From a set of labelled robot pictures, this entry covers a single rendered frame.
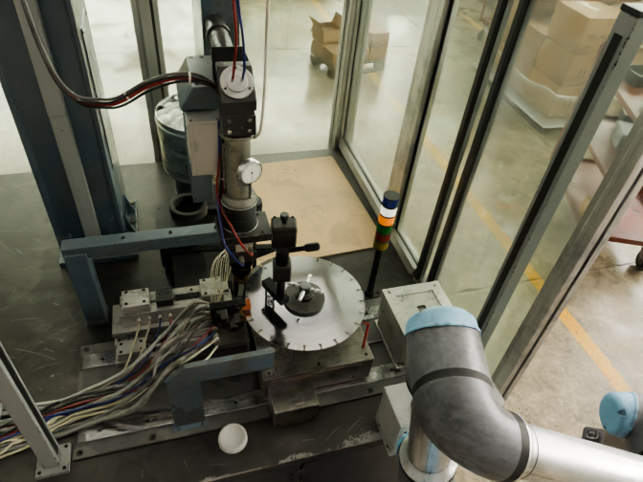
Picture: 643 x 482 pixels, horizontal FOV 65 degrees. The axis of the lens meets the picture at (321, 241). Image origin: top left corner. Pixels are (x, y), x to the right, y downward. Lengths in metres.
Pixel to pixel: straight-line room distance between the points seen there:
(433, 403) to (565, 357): 2.10
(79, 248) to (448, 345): 0.98
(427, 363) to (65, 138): 1.13
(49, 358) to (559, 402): 2.07
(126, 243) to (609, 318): 2.50
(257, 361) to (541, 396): 1.67
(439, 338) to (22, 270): 1.41
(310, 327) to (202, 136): 0.55
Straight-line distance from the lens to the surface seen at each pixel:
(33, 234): 1.98
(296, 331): 1.28
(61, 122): 1.50
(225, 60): 0.98
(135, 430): 1.39
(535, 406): 2.55
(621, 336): 3.07
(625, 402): 1.03
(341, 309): 1.34
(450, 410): 0.72
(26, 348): 1.64
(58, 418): 1.46
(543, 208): 1.11
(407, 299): 1.47
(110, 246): 1.41
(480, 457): 0.74
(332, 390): 1.42
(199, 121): 1.01
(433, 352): 0.76
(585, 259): 1.11
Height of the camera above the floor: 1.97
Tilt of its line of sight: 42 degrees down
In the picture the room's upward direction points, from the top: 7 degrees clockwise
